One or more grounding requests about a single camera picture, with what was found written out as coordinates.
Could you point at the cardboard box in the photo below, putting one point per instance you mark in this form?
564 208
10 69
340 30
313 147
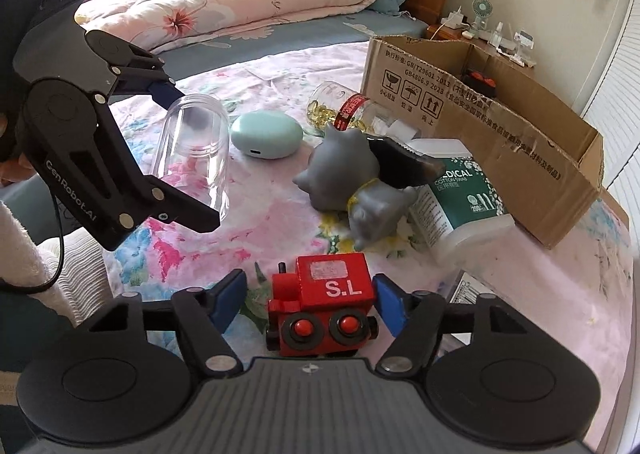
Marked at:
525 133

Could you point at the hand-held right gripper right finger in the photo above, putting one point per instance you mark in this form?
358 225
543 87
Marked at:
392 306

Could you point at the white louvered closet door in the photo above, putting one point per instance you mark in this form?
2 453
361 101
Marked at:
622 98

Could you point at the red wooden toy train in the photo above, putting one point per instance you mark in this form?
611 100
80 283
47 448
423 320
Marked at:
325 284

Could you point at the black toy train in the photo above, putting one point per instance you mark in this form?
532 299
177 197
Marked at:
480 79

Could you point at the clear acrylic stand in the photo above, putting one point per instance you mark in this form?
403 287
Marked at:
522 39

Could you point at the white charger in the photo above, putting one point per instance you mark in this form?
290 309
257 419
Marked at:
456 19

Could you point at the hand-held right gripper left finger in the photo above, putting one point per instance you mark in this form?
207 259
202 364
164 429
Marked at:
230 301

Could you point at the mint green oval case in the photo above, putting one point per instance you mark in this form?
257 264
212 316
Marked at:
265 133

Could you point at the grey rubber animal toy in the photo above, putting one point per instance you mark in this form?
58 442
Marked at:
340 168

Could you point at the wooden nightstand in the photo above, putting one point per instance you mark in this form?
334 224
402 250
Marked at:
434 32

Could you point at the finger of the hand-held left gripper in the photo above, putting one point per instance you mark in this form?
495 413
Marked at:
167 92
195 216

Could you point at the pink floral quilt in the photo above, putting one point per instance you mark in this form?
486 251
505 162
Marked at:
240 3

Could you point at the small green desk fan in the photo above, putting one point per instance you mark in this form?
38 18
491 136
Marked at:
481 7

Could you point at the clear card packet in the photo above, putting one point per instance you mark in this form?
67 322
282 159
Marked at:
462 290

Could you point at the person's left forearm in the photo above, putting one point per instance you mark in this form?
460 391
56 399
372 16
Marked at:
20 244

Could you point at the green cotton swab container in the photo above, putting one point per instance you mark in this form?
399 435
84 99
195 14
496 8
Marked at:
465 199

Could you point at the small clear bottle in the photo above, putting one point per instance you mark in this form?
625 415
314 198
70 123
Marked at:
497 33

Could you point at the clear bottle of yellow capsules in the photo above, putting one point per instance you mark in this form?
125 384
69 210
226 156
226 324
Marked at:
350 111

